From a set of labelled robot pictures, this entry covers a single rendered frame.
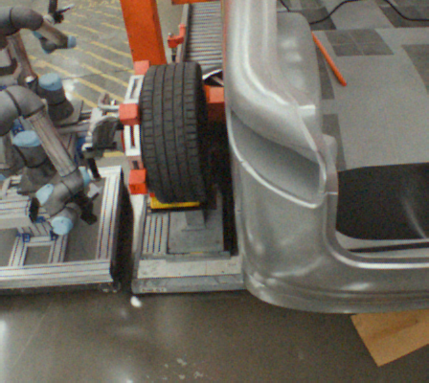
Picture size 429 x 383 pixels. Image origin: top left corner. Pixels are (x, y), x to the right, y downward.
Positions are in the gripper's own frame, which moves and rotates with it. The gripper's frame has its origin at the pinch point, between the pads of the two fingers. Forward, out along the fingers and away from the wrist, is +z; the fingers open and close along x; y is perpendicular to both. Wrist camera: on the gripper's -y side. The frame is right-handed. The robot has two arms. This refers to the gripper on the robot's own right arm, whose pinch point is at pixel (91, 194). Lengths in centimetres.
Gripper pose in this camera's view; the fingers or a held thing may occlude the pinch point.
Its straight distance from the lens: 208.3
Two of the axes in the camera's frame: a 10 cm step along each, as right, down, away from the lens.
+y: -5.1, -8.2, -2.7
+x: -8.6, 4.6, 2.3
